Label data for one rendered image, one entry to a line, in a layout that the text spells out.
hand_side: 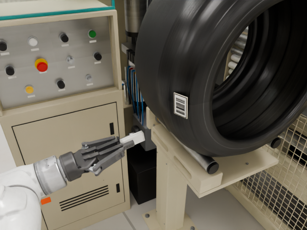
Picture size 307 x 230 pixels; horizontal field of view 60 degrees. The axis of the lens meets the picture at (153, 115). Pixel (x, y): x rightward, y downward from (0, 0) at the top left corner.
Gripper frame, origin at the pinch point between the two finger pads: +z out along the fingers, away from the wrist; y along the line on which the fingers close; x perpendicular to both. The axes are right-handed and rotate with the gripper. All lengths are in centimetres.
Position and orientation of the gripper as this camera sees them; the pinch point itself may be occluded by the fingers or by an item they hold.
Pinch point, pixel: (132, 139)
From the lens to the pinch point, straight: 77.2
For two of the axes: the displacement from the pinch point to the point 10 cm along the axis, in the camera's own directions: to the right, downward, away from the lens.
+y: -4.5, -4.8, 7.5
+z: 8.8, -3.6, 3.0
